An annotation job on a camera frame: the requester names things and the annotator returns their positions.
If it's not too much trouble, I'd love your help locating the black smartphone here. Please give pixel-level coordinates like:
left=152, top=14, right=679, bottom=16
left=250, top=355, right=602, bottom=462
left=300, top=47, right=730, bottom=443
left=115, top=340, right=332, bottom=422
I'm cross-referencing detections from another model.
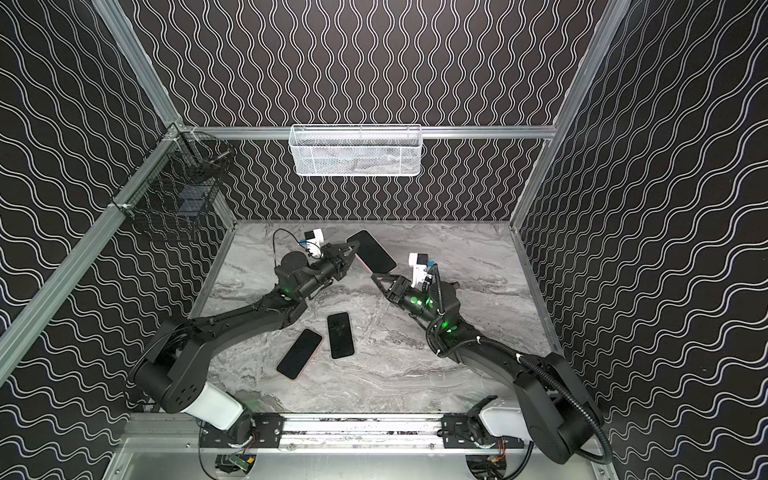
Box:
left=347, top=230, right=397, bottom=274

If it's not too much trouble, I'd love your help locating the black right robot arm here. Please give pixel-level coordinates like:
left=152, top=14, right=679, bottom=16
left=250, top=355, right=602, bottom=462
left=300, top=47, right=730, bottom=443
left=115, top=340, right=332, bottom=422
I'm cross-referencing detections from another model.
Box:
left=371, top=273, right=613, bottom=465

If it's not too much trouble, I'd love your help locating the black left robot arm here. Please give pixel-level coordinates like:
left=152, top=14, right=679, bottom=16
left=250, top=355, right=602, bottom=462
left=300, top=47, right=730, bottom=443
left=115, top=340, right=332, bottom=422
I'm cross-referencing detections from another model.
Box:
left=128, top=241, right=360, bottom=446

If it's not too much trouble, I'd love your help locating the black phone middle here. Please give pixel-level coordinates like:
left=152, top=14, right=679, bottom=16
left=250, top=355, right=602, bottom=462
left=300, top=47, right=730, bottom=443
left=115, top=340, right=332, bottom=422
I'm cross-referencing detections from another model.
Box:
left=327, top=312, right=355, bottom=360

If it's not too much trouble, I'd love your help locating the black phone pink case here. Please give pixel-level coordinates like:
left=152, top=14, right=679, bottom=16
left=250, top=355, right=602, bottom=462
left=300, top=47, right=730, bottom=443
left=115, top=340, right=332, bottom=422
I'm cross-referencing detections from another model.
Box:
left=276, top=329, right=323, bottom=380

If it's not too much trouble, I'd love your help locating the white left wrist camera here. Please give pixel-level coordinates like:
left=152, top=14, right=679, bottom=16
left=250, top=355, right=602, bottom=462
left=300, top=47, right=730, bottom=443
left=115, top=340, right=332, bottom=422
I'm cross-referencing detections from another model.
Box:
left=299, top=229, right=324, bottom=259

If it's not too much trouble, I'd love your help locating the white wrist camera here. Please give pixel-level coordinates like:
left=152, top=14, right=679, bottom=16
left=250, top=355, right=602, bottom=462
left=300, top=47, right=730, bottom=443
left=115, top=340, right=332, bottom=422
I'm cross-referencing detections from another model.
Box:
left=408, top=252, right=432, bottom=289
left=299, top=229, right=324, bottom=259

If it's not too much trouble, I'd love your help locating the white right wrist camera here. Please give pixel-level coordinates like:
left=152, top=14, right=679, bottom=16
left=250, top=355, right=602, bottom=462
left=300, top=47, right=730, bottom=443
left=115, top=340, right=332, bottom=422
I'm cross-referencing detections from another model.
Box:
left=408, top=252, right=432, bottom=289

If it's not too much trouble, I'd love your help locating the white wire basket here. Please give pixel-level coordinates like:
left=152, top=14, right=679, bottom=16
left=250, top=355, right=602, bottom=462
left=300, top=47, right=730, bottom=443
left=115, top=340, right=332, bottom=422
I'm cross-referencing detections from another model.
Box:
left=288, top=124, right=424, bottom=177

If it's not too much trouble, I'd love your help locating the aluminium front rail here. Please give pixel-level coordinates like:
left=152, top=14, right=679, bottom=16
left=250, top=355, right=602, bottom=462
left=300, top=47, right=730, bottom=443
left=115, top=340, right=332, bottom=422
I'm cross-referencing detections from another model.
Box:
left=120, top=413, right=502, bottom=455

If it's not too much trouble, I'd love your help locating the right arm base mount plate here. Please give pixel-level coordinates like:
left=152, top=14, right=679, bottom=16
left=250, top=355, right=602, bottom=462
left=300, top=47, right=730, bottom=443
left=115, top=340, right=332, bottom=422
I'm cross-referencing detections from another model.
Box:
left=436, top=414, right=527, bottom=449

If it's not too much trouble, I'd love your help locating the black wire basket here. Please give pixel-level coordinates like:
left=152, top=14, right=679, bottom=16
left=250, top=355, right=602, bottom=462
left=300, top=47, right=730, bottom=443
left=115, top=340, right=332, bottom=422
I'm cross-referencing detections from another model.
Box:
left=122, top=132, right=235, bottom=244

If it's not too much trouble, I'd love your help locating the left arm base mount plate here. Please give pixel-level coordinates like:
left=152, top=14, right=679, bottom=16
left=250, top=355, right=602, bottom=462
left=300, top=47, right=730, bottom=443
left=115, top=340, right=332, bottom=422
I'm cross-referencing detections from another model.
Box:
left=199, top=413, right=286, bottom=449

